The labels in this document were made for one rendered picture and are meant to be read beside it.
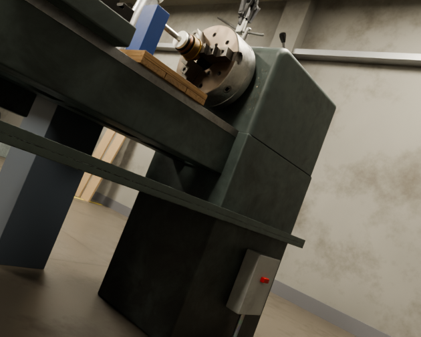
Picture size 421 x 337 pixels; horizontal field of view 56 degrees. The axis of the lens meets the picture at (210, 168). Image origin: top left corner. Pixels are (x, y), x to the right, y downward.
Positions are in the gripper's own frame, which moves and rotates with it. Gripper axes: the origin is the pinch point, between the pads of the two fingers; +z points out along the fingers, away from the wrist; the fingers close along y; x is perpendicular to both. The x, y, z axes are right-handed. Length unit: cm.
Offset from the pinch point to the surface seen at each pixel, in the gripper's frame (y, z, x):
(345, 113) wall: -218, -45, -45
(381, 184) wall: -220, 14, 9
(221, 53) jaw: 27.5, 28.6, 23.2
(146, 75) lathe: 58, 53, 29
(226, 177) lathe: 9, 70, 31
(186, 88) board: 42, 50, 30
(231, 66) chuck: 23.6, 31.8, 26.8
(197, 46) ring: 33.5, 29.5, 16.1
